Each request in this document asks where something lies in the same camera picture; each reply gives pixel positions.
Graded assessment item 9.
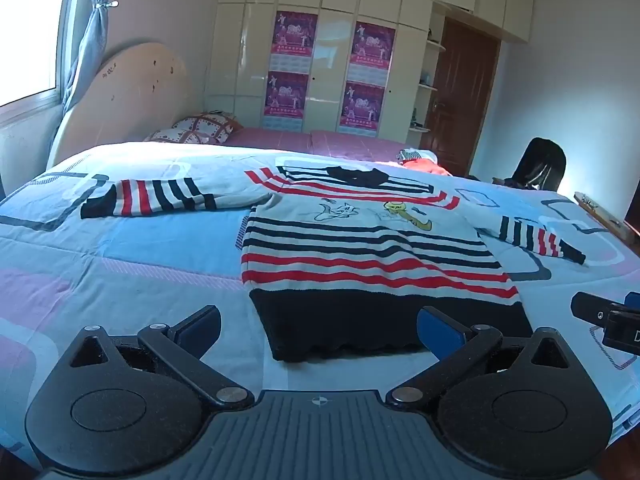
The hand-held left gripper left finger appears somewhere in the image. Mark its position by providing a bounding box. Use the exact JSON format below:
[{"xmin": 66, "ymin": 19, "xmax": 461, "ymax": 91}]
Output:
[{"xmin": 68, "ymin": 304, "xmax": 256, "ymax": 409}]

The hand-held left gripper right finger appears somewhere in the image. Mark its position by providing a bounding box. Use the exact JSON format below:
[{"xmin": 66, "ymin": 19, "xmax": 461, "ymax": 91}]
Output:
[{"xmin": 385, "ymin": 306, "xmax": 574, "ymax": 406}]

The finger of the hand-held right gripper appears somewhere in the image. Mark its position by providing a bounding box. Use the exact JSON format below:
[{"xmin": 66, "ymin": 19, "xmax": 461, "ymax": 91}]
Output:
[{"xmin": 571, "ymin": 290, "xmax": 626, "ymax": 325}]

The striped knit sweater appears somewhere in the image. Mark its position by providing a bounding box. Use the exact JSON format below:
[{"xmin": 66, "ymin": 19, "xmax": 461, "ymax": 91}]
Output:
[{"xmin": 80, "ymin": 165, "xmax": 587, "ymax": 364}]

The blue patterned blanket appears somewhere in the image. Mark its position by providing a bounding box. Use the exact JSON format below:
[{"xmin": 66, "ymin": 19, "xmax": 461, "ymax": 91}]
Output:
[{"xmin": 0, "ymin": 141, "xmax": 640, "ymax": 472}]

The wooden board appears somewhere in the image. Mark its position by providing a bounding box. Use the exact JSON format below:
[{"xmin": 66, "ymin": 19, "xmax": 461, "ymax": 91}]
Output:
[{"xmin": 574, "ymin": 190, "xmax": 640, "ymax": 247}]

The black chair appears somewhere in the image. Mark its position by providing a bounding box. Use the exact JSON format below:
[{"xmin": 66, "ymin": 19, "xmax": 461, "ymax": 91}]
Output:
[{"xmin": 502, "ymin": 137, "xmax": 568, "ymax": 192}]

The orange garment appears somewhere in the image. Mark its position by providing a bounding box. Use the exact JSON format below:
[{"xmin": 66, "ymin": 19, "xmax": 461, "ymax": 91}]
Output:
[{"xmin": 401, "ymin": 157, "xmax": 454, "ymax": 177}]

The red white patterned pillow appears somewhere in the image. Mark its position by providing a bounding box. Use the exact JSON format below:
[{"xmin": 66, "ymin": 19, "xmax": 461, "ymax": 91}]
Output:
[
  {"xmin": 144, "ymin": 127, "xmax": 211, "ymax": 145},
  {"xmin": 171, "ymin": 111, "xmax": 244, "ymax": 144}
]

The pink bed sheet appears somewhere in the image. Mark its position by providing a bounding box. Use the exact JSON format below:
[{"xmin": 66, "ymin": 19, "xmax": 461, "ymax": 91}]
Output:
[{"xmin": 227, "ymin": 127, "xmax": 451, "ymax": 176}]

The brown wooden door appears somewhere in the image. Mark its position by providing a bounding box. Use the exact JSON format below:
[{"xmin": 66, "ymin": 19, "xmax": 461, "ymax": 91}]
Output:
[{"xmin": 422, "ymin": 16, "xmax": 501, "ymax": 177}]

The beige wooden headboard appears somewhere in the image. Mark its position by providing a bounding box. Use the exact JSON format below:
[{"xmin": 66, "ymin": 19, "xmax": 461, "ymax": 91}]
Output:
[{"xmin": 47, "ymin": 42, "xmax": 195, "ymax": 169}]

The cream corner shelf unit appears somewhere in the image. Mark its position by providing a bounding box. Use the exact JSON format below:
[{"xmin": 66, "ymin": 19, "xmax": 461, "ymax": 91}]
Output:
[{"xmin": 407, "ymin": 2, "xmax": 447, "ymax": 134}]

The blue curtain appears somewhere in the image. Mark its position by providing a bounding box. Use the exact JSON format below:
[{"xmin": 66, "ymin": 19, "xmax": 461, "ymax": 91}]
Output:
[{"xmin": 57, "ymin": 0, "xmax": 107, "ymax": 111}]

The cream wardrobe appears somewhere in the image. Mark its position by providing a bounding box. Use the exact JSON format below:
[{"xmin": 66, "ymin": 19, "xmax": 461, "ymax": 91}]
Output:
[{"xmin": 202, "ymin": 0, "xmax": 534, "ymax": 137}]

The window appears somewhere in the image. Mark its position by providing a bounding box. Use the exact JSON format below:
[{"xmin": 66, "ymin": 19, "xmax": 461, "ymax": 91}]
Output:
[{"xmin": 0, "ymin": 0, "xmax": 77, "ymax": 107}]

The purple wall poster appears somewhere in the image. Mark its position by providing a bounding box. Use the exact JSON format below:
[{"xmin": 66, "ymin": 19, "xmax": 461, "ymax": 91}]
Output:
[
  {"xmin": 339, "ymin": 82, "xmax": 386, "ymax": 139},
  {"xmin": 263, "ymin": 71, "xmax": 310, "ymax": 134},
  {"xmin": 348, "ymin": 21, "xmax": 396, "ymax": 85},
  {"xmin": 272, "ymin": 10, "xmax": 319, "ymax": 72}
]

